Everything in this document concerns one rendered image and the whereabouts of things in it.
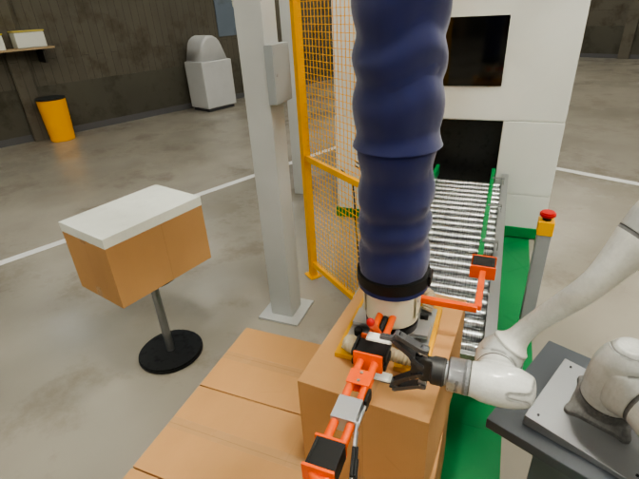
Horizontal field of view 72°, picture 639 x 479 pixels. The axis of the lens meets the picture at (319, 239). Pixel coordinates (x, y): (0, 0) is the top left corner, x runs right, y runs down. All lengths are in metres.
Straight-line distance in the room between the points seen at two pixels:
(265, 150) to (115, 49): 7.70
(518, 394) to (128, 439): 2.03
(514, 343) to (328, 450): 0.59
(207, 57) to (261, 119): 7.60
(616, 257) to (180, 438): 1.52
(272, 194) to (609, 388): 1.94
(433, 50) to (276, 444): 1.38
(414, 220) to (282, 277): 1.86
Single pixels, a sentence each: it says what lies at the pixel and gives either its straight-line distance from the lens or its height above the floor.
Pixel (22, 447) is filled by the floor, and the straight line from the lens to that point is 2.96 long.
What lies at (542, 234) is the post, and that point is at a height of 0.94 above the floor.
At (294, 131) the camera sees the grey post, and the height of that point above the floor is 0.73.
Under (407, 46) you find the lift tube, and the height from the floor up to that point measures 1.85.
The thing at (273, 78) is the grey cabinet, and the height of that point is 1.61.
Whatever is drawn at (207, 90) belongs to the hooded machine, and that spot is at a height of 0.45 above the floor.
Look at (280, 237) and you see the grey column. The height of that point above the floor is 0.65.
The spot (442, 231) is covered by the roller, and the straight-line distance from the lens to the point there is 3.09.
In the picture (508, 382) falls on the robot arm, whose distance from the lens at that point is 1.21.
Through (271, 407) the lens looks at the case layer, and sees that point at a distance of 1.89.
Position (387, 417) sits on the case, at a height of 0.91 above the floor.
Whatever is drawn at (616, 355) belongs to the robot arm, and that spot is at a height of 1.03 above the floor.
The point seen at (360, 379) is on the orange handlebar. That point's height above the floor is 1.09.
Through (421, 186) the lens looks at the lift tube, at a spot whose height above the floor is 1.50.
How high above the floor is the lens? 1.94
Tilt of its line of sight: 28 degrees down
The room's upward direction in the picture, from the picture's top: 3 degrees counter-clockwise
